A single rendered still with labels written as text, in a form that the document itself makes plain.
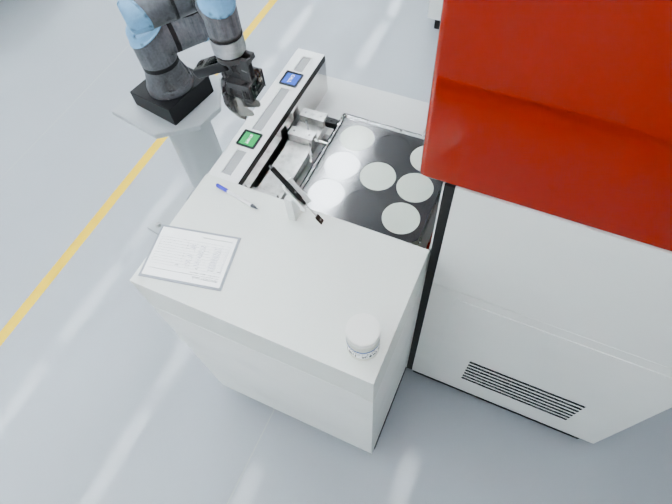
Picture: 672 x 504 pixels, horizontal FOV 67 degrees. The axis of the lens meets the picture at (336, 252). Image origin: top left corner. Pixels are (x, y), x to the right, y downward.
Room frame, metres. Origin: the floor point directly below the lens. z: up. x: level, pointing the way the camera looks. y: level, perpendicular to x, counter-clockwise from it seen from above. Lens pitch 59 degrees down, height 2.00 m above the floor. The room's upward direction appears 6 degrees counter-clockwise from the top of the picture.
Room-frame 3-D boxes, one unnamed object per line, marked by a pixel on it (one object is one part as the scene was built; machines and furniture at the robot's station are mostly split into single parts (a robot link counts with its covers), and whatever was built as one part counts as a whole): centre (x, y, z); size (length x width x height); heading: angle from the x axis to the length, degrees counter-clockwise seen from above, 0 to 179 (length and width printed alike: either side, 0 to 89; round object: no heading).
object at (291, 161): (1.00, 0.10, 0.87); 0.36 x 0.08 x 0.03; 150
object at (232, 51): (1.00, 0.19, 1.28); 0.08 x 0.08 x 0.05
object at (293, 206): (0.72, 0.08, 1.03); 0.06 x 0.04 x 0.13; 60
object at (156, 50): (1.38, 0.48, 1.05); 0.13 x 0.12 x 0.14; 113
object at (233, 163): (1.12, 0.14, 0.89); 0.55 x 0.09 x 0.14; 150
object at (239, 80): (1.00, 0.18, 1.20); 0.09 x 0.08 x 0.12; 61
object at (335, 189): (0.88, -0.14, 0.90); 0.34 x 0.34 x 0.01; 60
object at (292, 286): (0.59, 0.14, 0.89); 0.62 x 0.35 x 0.14; 60
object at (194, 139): (1.43, 0.56, 0.41); 0.51 x 0.44 x 0.82; 50
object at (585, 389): (0.77, -0.72, 0.41); 0.82 x 0.70 x 0.82; 150
